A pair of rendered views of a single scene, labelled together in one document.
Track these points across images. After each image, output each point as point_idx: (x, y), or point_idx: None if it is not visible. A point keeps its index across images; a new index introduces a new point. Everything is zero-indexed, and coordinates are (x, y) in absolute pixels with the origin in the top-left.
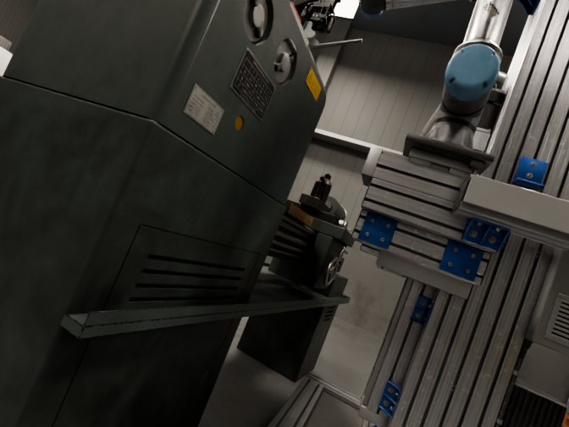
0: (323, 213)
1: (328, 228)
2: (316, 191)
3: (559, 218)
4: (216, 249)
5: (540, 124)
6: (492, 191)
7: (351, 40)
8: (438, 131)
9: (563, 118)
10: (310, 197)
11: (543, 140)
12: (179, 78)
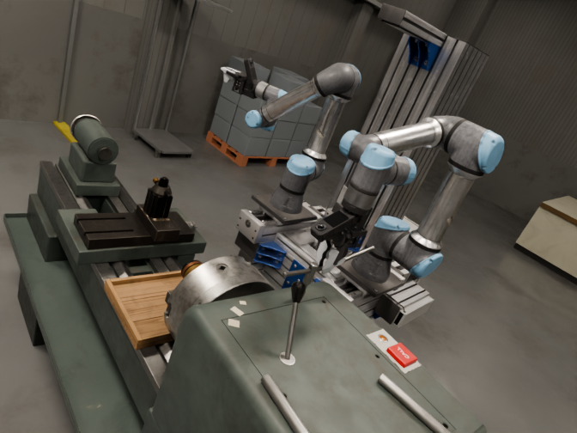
0: (179, 235)
1: (189, 248)
2: (159, 208)
3: (422, 311)
4: None
5: (399, 198)
6: (409, 316)
7: (367, 251)
8: (380, 270)
9: (409, 191)
10: (169, 232)
11: (397, 208)
12: None
